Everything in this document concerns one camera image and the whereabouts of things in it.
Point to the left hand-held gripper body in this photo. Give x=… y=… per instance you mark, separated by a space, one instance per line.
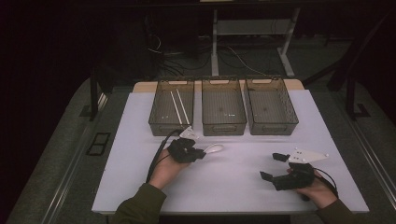
x=183 y=151

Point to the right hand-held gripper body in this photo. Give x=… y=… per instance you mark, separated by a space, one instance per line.
x=300 y=177

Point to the white ceramic spoon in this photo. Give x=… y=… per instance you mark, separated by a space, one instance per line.
x=209 y=150

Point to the smoky transparent plastic bin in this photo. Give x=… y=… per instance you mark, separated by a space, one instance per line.
x=269 y=107
x=165 y=109
x=222 y=107

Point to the person's right hand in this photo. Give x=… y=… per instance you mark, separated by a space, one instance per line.
x=320 y=193

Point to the person's left hand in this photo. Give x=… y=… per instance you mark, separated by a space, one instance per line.
x=165 y=172

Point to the white table mat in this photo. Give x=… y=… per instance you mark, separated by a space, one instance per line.
x=224 y=186

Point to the black metal stand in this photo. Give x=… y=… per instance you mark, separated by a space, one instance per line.
x=351 y=99

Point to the black floor outlet frame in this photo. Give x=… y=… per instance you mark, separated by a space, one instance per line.
x=99 y=144

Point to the white metal desk frame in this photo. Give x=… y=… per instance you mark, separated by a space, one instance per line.
x=214 y=46

